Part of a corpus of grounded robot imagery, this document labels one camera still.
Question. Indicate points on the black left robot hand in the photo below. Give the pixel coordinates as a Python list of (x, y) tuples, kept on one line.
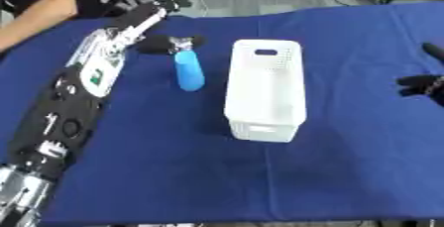
[(151, 43)]

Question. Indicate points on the white plastic basket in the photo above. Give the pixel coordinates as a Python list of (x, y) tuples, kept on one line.
[(266, 89)]

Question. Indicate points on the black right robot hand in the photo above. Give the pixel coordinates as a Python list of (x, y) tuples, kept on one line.
[(425, 80)]

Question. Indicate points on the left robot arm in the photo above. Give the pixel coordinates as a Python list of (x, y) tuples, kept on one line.
[(75, 105)]

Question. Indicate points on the person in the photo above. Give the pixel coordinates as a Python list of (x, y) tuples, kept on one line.
[(35, 9)]

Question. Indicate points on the blue cylinder bottle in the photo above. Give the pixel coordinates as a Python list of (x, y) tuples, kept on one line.
[(189, 70)]

